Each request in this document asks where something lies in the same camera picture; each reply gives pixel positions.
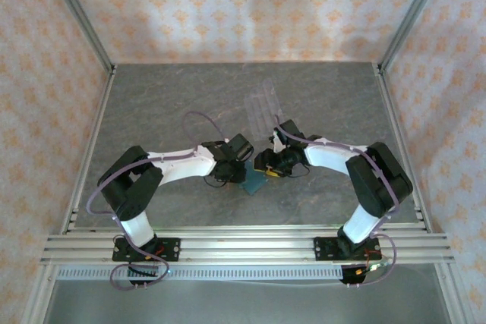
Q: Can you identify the clear acrylic card stand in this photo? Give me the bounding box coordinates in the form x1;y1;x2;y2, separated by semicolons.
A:
244;77;285;140

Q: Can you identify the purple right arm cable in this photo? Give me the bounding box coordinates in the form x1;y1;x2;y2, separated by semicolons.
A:
273;113;402;290

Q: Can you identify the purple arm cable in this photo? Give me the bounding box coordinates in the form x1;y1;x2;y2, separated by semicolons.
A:
273;113;402;290
87;111;229;291

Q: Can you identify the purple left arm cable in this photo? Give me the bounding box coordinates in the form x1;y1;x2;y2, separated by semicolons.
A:
87;111;229;291

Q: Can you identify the aluminium mounting rail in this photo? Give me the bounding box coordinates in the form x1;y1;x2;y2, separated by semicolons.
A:
39;231;456;266

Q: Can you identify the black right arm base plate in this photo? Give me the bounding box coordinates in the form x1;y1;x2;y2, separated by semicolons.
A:
314;236;381;263

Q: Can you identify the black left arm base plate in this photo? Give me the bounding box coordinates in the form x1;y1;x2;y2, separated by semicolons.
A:
112;237;181;263

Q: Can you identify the grey slotted cable duct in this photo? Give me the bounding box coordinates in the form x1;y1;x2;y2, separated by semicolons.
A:
55;265;345;282

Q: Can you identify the aluminium table side rail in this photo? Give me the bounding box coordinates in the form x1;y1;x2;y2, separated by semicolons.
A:
373;62;433;234
60;64;117;234

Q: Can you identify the black cable clamp bracket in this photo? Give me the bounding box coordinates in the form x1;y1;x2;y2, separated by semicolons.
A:
339;264;368;288

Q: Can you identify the aluminium frame post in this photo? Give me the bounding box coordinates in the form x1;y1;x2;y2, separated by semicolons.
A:
378;0;453;71
40;0;116;74

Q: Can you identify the aluminium frame leg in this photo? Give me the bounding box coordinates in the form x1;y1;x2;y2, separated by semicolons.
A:
434;263;467;324
22;263;58;324

